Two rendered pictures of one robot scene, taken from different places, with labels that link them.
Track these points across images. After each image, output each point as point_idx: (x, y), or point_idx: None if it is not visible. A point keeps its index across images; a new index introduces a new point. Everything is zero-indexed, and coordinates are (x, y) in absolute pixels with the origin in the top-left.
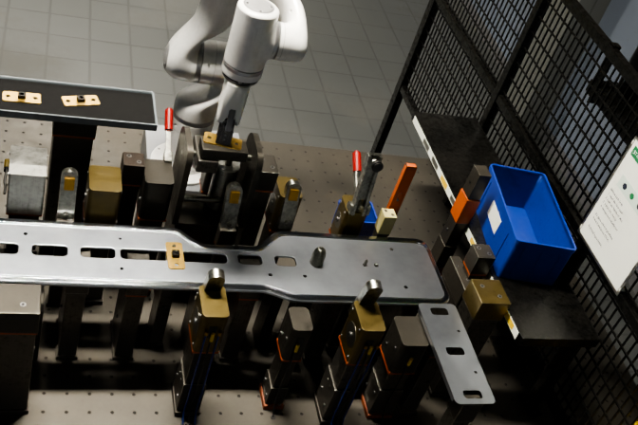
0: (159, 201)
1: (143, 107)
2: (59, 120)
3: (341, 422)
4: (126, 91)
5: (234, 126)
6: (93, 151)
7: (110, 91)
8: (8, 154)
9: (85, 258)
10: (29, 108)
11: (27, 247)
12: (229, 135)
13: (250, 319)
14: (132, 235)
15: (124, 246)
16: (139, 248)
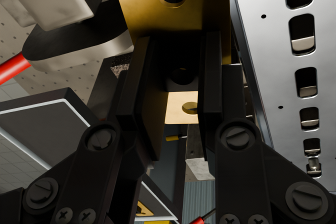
0: None
1: (32, 118)
2: (148, 178)
3: None
4: (17, 140)
5: (267, 186)
6: (3, 21)
7: (39, 153)
8: (67, 77)
9: (318, 46)
10: (150, 200)
11: (304, 102)
12: (222, 98)
13: None
14: (251, 1)
15: (280, 6)
16: None
